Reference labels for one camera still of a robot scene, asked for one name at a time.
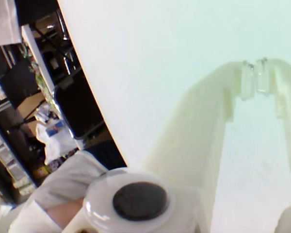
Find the person in white shirt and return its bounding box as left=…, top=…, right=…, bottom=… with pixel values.
left=0, top=0, right=109, bottom=233

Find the yellow toy box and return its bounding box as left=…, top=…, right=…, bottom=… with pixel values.
left=32, top=165, right=50, bottom=179

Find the googly eye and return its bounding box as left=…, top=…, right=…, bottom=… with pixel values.
left=83, top=169, right=177, bottom=230

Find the brown cardboard box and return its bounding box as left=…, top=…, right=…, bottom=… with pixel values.
left=16, top=91, right=48, bottom=117

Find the white bag pile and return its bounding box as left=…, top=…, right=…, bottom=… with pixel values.
left=35, top=105, right=84, bottom=168

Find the green plant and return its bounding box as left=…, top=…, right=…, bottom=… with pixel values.
left=21, top=43, right=59, bottom=110

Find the white post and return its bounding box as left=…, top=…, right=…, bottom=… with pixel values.
left=21, top=24, right=56, bottom=98

